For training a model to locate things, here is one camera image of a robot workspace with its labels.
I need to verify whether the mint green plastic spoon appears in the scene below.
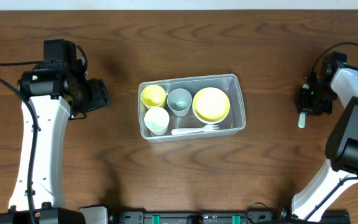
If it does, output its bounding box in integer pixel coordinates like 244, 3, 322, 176
298, 84, 309, 129

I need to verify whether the yellow plastic cup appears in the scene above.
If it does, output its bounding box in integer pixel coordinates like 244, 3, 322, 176
140, 85, 167, 109

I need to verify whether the white plastic cup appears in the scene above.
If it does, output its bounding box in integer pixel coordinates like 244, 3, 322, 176
144, 107, 170, 136

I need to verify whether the grey blue plastic cup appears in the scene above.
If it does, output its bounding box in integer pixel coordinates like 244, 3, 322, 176
167, 88, 193, 117

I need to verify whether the pink plastic fork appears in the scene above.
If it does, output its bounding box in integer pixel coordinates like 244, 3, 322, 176
171, 124, 220, 136

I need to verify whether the clear plastic container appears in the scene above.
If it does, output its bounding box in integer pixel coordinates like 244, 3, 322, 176
137, 73, 247, 143

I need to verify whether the yellow plastic bowl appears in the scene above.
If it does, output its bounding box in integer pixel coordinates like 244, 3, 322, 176
192, 87, 231, 121

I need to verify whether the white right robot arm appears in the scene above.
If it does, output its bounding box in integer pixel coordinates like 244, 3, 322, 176
290, 60, 358, 222

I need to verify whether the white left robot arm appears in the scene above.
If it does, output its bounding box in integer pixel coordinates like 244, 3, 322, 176
0, 69, 112, 223

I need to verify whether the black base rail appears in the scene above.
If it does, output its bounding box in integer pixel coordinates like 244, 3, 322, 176
113, 210, 351, 224

